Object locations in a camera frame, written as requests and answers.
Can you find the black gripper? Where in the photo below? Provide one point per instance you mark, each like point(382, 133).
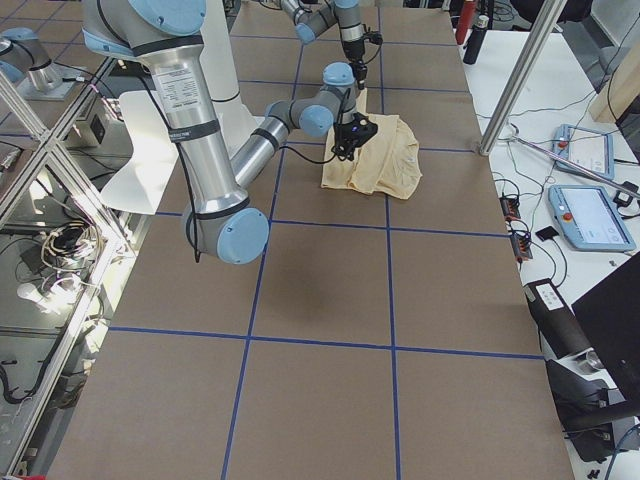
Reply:
point(344, 140)
point(356, 51)

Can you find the cream printed t-shirt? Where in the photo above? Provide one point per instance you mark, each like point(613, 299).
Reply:
point(387, 163)

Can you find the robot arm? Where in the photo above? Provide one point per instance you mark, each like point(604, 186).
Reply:
point(325, 20)
point(241, 237)

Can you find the black water bottle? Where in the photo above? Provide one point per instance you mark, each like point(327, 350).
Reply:
point(475, 40)

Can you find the red cylinder bottle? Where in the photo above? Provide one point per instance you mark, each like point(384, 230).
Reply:
point(465, 20)

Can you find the far blue teach pendant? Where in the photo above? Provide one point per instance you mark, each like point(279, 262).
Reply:
point(588, 148)

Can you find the blue teach pendant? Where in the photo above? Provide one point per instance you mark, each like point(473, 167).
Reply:
point(588, 148)
point(588, 219)

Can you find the near blue teach pendant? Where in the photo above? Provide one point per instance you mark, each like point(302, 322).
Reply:
point(588, 219)

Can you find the black monitor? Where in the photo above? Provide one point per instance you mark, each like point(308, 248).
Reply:
point(608, 314)

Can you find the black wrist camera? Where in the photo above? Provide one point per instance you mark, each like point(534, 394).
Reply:
point(361, 130)
point(374, 37)

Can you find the aluminium frame post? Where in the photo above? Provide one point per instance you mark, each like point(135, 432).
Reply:
point(541, 30)

